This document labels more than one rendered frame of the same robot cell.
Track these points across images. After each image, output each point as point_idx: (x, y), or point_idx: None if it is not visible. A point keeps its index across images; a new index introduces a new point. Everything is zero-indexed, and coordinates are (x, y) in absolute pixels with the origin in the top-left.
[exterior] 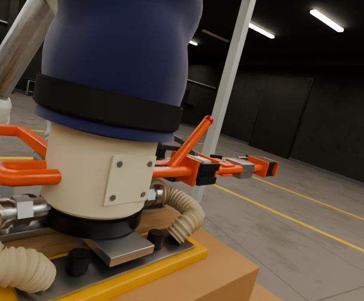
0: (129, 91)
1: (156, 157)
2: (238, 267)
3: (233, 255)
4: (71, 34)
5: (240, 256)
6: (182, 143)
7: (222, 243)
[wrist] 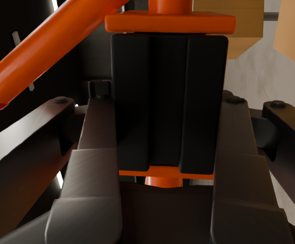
0: None
1: (214, 172)
2: (284, 9)
3: (289, 33)
4: None
5: (284, 47)
6: (71, 99)
7: None
